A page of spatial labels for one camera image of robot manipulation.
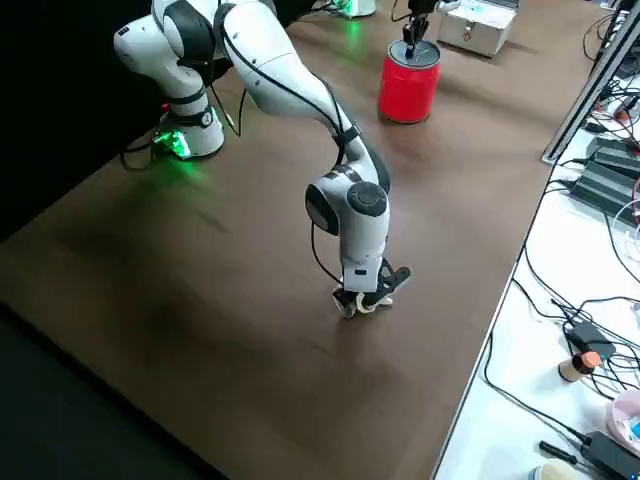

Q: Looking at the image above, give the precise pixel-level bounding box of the black ridged power brick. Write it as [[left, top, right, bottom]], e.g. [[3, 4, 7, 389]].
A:
[[569, 159, 640, 211], [584, 134, 640, 174]]

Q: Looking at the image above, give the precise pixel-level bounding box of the large black power brick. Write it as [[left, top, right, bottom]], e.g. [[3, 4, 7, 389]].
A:
[[582, 430, 640, 480]]

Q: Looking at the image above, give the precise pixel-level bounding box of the brown cylinder with orange cap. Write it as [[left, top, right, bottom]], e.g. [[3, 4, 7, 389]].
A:
[[558, 351, 604, 384]]

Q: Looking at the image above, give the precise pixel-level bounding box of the silver aluminium case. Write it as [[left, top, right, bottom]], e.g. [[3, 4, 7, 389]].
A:
[[435, 0, 519, 60]]

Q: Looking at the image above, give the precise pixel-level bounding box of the arm cable with connector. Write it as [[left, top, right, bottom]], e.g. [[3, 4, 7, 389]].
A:
[[209, 0, 361, 291]]

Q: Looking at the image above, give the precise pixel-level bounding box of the pink bowl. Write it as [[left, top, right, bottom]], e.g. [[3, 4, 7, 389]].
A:
[[604, 389, 640, 444]]

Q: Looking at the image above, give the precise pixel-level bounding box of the red push-button trash can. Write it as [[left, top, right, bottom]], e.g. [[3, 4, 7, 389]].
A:
[[377, 38, 441, 125]]

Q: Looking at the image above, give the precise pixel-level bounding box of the aluminium frame post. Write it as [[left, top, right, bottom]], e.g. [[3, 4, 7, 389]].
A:
[[542, 0, 640, 164]]

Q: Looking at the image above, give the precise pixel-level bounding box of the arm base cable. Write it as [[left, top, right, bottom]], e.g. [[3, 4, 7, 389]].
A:
[[118, 130, 166, 172]]

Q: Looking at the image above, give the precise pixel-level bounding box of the small black power adapter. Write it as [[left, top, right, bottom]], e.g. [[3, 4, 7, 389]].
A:
[[563, 322, 616, 359]]

